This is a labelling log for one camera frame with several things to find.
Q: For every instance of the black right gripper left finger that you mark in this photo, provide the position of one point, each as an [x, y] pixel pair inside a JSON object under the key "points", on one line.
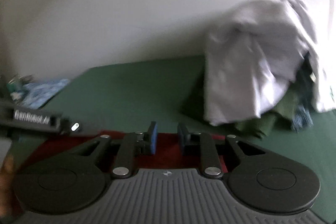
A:
{"points": [[128, 153]]}

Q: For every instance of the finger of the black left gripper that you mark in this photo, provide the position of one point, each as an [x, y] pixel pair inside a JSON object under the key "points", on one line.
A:
{"points": [[77, 127]]}

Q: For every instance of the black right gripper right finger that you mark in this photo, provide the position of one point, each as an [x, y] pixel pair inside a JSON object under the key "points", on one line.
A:
{"points": [[222, 156]]}

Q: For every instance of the dark red knitted sweater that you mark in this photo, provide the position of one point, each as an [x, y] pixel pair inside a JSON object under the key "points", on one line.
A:
{"points": [[171, 151]]}

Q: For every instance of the person's left hand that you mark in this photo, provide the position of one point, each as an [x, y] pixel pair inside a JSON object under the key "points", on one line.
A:
{"points": [[7, 198]]}

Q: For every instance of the blue patterned cloth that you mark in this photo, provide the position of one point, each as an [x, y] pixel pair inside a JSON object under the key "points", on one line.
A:
{"points": [[37, 94]]}

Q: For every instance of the green knitted garment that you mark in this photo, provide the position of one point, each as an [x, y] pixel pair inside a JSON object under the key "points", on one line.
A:
{"points": [[287, 110]]}

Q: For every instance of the blue knitted garment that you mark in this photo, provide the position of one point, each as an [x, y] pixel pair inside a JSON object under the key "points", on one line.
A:
{"points": [[303, 89]]}

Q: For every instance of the white crumpled garment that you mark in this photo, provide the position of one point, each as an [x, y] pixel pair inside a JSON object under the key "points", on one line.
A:
{"points": [[253, 53]]}

